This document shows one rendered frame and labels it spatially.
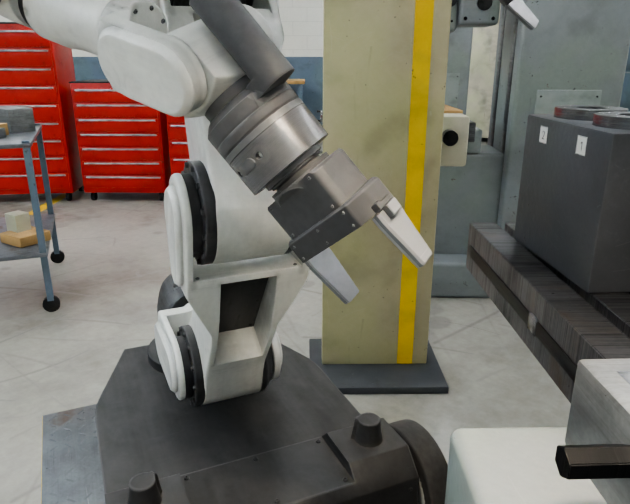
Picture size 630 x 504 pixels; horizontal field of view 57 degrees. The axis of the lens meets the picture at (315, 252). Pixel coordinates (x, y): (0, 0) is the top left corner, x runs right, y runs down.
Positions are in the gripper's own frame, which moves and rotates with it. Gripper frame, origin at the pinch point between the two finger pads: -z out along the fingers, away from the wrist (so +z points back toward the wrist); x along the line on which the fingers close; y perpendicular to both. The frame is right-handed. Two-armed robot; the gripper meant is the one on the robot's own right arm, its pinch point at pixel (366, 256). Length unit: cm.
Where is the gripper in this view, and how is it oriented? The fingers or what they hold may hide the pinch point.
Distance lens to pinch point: 54.1
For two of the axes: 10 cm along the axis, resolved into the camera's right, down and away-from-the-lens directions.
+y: 5.3, -5.3, 6.6
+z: -6.4, -7.7, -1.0
